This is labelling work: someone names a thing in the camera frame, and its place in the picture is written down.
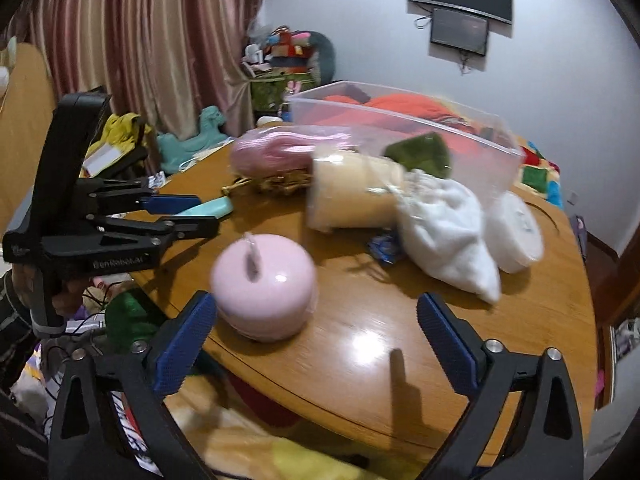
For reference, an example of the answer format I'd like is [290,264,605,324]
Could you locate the small blue box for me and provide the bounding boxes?
[367,232,408,265]

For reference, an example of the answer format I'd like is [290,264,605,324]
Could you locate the person's left hand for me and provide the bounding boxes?
[50,279,96,317]

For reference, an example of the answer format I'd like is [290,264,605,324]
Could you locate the orange puffer jacket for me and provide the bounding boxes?
[322,92,456,126]

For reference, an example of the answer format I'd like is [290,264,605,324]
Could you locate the small wall monitor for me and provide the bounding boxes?
[429,6,490,57]

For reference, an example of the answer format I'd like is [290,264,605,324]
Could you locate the white paper tag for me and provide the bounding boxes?
[82,146,123,177]

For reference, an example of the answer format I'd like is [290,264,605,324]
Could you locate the colourful patchwork blanket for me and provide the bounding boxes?
[517,135,566,208]

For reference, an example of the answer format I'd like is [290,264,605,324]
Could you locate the green storage box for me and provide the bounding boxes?
[250,76,292,111]

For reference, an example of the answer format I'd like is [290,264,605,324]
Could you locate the teal rocking horse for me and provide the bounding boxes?
[157,106,236,173]

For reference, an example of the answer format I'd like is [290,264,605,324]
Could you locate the dark green cloth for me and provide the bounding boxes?
[107,290,166,356]

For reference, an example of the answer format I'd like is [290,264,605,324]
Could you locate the yellow cloth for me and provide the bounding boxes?
[97,112,146,153]

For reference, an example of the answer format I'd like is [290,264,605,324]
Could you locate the white drawstring bag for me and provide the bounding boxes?
[382,170,502,305]

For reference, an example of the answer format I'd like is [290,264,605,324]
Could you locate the cream roll in plastic bag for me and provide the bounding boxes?
[306,146,418,233]

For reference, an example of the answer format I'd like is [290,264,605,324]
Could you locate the clear plastic bin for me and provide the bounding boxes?
[287,80,526,198]

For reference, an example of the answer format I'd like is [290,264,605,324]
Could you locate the clear tape roll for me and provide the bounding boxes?
[484,191,545,275]

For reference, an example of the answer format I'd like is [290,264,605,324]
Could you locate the pink yarn bundle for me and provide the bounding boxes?
[230,127,356,181]

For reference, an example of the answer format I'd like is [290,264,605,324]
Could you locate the grey plush cushion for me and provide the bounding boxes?
[310,31,337,86]

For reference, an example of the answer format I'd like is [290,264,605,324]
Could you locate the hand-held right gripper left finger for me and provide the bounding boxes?
[48,290,218,480]

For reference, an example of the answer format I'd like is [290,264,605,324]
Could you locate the wooden desk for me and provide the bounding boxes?
[122,132,601,461]

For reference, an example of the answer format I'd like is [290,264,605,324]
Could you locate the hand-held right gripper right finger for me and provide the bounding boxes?
[416,291,586,480]

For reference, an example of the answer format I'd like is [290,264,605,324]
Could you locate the person's left forearm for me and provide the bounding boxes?
[0,275,43,391]

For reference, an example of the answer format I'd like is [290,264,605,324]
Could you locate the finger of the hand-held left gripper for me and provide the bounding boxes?
[82,176,202,216]
[87,214,220,248]

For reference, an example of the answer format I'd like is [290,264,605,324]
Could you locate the gold foil wrapped candies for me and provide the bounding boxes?
[222,170,313,196]

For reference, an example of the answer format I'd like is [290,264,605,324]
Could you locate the pink round container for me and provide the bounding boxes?
[209,232,319,343]

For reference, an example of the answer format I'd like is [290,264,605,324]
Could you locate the yellow printed blanket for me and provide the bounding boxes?
[165,380,401,480]

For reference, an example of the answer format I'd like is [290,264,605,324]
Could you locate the striped pink curtain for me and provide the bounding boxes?
[22,0,273,141]

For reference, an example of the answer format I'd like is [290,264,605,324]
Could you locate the pile of plush toys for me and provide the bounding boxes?
[242,25,321,78]

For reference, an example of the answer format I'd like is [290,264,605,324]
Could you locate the wooden board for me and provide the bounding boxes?
[0,42,58,236]

